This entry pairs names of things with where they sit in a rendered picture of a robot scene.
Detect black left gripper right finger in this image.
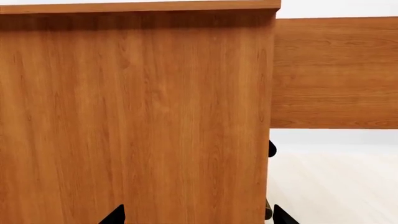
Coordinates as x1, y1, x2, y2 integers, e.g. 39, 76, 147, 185
273, 203, 300, 224

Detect black drawer handle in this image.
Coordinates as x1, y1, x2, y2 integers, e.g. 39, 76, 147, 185
268, 139, 278, 159

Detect open wooden drawer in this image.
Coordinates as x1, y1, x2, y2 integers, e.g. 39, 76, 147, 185
269, 16, 398, 129

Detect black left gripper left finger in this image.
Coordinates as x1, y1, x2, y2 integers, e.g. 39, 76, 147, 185
98, 203, 126, 224

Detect brown wooden cabinet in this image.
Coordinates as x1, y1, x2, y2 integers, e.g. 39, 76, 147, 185
0, 0, 282, 224

